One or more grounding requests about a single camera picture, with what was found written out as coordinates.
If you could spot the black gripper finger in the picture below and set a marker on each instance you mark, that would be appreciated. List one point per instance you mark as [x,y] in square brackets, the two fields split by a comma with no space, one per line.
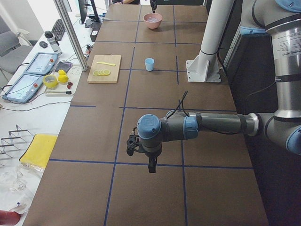
[153,6]

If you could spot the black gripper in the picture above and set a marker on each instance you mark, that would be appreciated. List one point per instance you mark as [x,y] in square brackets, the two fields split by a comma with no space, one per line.
[151,156]

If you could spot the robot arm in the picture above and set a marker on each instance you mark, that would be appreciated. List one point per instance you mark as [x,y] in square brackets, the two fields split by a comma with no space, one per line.
[281,19]

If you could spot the clear ice cubes pile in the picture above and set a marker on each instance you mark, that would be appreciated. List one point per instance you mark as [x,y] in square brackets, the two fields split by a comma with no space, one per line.
[152,19]

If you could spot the light blue paper cup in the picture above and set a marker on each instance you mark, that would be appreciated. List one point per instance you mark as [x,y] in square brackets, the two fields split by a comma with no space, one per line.
[149,64]

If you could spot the pink bowl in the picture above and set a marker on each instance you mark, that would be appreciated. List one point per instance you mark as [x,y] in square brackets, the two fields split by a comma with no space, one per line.
[153,25]

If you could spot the computer monitor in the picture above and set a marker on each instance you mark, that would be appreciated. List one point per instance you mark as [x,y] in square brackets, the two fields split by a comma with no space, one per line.
[83,10]

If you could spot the yellow plastic knife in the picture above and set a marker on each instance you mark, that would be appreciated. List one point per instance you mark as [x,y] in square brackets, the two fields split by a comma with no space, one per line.
[106,63]

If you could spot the lemon slice nearest board centre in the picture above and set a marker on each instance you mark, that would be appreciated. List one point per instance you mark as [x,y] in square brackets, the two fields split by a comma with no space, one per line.
[107,72]

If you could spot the bamboo cutting board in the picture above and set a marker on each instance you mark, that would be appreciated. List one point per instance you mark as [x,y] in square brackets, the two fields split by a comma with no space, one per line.
[114,75]

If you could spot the black keyboard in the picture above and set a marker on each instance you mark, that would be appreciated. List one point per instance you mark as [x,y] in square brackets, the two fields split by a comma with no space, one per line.
[58,29]

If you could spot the clear water bottle black cap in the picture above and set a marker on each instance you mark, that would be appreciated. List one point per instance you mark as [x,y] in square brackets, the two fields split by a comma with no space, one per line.
[53,42]

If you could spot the white tray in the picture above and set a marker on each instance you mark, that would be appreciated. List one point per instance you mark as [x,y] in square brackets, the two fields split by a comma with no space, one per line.
[67,88]

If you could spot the yellow cloth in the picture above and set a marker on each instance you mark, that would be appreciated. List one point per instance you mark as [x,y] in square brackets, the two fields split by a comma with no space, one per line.
[39,150]

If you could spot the whole yellow lemon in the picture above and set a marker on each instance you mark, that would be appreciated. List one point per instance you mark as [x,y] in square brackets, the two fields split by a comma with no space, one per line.
[62,76]

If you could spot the black computer mouse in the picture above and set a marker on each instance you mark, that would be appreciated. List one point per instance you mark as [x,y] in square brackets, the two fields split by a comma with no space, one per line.
[43,44]

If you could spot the upper teach pendant tablet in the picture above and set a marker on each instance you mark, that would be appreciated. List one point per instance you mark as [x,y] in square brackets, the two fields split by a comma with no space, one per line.
[42,63]

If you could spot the teach pendant tablet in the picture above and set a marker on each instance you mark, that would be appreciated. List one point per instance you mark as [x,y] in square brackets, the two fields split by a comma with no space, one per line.
[24,88]
[42,63]

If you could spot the yellow tape roll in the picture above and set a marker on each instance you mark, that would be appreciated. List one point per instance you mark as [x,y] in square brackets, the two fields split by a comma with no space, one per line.
[50,81]

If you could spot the grey office chair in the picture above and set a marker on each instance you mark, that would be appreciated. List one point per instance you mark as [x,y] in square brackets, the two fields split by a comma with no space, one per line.
[12,53]

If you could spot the lower teach pendant tablet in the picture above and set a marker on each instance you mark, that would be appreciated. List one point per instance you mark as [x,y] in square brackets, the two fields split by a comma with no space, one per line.
[24,88]

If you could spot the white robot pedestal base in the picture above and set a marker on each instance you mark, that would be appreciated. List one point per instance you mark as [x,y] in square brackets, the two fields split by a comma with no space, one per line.
[204,68]

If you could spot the aluminium frame post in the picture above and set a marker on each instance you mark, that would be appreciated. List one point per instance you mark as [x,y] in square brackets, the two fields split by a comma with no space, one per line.
[71,33]

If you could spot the metal wire rack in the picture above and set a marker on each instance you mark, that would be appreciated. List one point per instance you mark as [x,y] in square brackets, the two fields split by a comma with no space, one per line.
[14,137]

